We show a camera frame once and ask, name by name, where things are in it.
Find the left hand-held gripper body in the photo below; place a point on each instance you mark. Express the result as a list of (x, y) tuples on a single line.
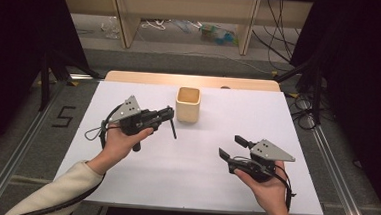
[(129, 112)]

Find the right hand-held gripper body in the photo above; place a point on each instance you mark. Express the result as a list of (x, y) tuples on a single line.
[(269, 152)]

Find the black pen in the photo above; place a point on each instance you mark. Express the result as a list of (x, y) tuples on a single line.
[(173, 131)]

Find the beige square cup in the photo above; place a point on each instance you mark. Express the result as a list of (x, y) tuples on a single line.
[(187, 109)]

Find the person's left hand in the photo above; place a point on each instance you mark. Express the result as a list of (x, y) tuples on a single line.
[(119, 148)]

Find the person's right hand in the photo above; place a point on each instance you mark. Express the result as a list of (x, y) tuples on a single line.
[(270, 194)]

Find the wooden table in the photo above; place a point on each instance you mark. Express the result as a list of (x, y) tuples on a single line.
[(166, 79)]

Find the white board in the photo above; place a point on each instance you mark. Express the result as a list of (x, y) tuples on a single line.
[(192, 161)]

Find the black metal stand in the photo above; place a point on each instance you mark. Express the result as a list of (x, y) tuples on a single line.
[(46, 78), (313, 85)]

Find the clear plastic bag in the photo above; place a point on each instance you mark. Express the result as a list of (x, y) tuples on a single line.
[(111, 27)]

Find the green and blue plastic packet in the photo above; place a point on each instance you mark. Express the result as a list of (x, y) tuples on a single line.
[(218, 34)]

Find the light wooden shelf unit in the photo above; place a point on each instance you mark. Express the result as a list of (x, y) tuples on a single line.
[(191, 7)]

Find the dark curtain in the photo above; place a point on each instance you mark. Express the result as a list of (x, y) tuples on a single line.
[(14, 60), (363, 81)]

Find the aluminium rail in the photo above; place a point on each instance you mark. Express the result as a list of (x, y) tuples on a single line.
[(339, 183), (11, 163)]

